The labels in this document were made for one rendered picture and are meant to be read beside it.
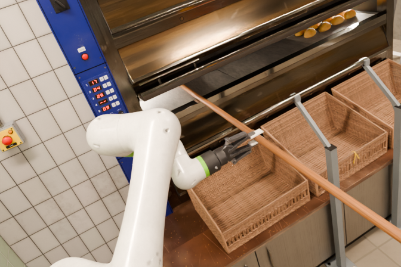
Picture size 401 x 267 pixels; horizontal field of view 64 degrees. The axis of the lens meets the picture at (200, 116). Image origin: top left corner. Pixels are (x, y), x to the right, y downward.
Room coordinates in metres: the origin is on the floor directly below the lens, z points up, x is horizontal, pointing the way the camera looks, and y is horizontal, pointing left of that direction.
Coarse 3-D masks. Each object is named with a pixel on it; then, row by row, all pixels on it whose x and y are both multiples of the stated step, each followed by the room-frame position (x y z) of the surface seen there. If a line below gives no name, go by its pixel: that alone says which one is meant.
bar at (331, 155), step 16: (352, 64) 1.54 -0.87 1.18; (368, 64) 1.55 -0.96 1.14; (320, 80) 1.48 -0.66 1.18; (304, 112) 1.36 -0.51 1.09; (400, 112) 1.34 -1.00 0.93; (400, 128) 1.33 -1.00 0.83; (208, 144) 1.26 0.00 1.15; (400, 144) 1.33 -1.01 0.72; (336, 160) 1.20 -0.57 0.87; (400, 160) 1.33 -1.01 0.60; (336, 176) 1.20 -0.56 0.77; (400, 176) 1.34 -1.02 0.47; (400, 192) 1.34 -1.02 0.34; (336, 208) 1.19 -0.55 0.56; (400, 208) 1.34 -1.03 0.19; (336, 224) 1.20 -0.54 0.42; (400, 224) 1.34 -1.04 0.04; (336, 240) 1.21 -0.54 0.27; (336, 256) 1.22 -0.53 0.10
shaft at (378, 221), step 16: (224, 112) 1.41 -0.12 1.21; (240, 128) 1.24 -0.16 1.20; (272, 144) 1.04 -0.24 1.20; (288, 160) 0.93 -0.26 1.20; (320, 176) 0.80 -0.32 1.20; (336, 192) 0.72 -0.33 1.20; (352, 208) 0.65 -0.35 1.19; (368, 208) 0.63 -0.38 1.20; (384, 224) 0.56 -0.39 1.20; (400, 240) 0.51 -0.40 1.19
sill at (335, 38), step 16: (384, 16) 2.09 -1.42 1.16; (352, 32) 2.00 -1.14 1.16; (304, 48) 1.94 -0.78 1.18; (320, 48) 1.92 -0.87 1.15; (272, 64) 1.85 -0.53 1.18; (288, 64) 1.84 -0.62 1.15; (240, 80) 1.77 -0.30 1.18; (256, 80) 1.77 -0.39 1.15; (208, 96) 1.70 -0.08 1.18; (224, 96) 1.70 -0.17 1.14; (176, 112) 1.63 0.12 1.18; (192, 112) 1.64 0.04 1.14
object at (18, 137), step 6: (12, 120) 1.39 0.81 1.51; (6, 126) 1.34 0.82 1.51; (12, 126) 1.33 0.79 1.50; (0, 132) 1.32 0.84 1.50; (6, 132) 1.32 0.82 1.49; (18, 132) 1.35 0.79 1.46; (0, 138) 1.31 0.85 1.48; (12, 138) 1.32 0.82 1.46; (18, 138) 1.33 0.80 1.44; (24, 138) 1.38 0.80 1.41; (0, 144) 1.31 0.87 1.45; (12, 144) 1.32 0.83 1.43; (18, 144) 1.33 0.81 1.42; (6, 150) 1.31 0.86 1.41
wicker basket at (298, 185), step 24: (240, 144) 1.66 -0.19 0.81; (264, 168) 1.63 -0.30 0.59; (288, 168) 1.41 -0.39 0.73; (192, 192) 1.38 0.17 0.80; (216, 192) 1.53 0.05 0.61; (240, 192) 1.49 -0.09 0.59; (264, 192) 1.43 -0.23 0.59; (288, 192) 1.23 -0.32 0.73; (216, 216) 1.36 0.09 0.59; (240, 216) 1.31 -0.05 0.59; (264, 216) 1.18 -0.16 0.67; (240, 240) 1.13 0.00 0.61
